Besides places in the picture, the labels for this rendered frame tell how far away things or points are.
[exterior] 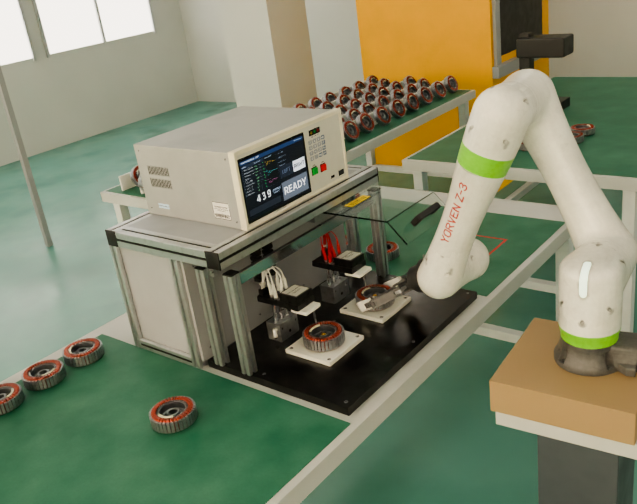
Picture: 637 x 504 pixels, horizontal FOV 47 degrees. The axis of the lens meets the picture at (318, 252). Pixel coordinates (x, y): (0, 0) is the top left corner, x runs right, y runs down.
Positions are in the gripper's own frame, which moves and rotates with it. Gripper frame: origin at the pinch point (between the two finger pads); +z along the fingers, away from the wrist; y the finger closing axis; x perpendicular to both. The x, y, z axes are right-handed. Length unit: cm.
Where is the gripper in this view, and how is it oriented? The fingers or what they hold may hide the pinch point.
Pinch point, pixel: (375, 296)
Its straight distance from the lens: 211.2
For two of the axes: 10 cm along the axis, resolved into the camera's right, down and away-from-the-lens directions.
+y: 6.1, -3.8, 6.9
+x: -5.0, -8.7, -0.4
